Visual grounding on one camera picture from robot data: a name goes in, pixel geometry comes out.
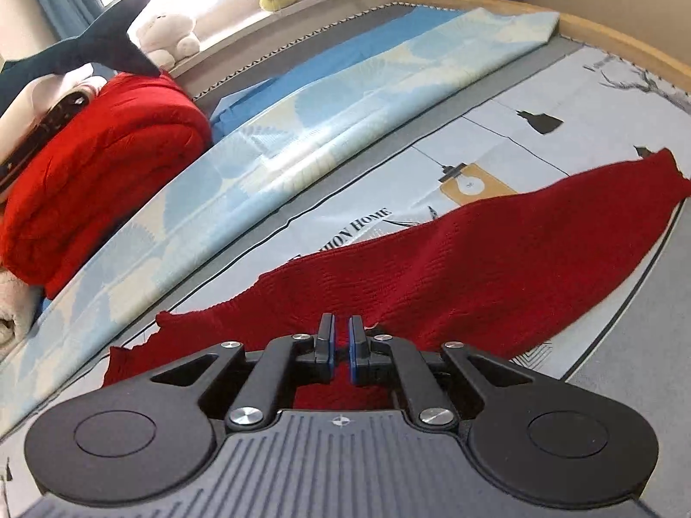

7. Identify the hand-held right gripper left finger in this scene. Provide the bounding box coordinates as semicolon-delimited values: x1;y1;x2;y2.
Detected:
146;313;336;433

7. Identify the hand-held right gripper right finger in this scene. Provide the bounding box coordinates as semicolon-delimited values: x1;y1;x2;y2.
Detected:
348;316;546;435

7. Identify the dark red knit sweater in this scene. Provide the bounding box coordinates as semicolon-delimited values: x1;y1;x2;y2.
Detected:
102;150;691;411

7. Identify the light blue patterned quilt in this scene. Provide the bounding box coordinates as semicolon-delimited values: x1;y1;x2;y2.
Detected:
0;8;559;438

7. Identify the folded red blanket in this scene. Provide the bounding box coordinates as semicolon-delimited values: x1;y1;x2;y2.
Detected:
0;73;212;299

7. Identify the grey deer print bed sheet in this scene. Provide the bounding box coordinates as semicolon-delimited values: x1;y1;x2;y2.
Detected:
0;3;691;518

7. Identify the folded cream fleece blanket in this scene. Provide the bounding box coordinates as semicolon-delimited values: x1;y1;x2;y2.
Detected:
0;270;44;357

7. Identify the white bear plush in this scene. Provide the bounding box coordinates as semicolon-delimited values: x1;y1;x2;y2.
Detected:
135;11;200;71

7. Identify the dark blue shark plush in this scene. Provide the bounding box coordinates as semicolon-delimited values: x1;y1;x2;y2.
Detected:
0;0;163;114

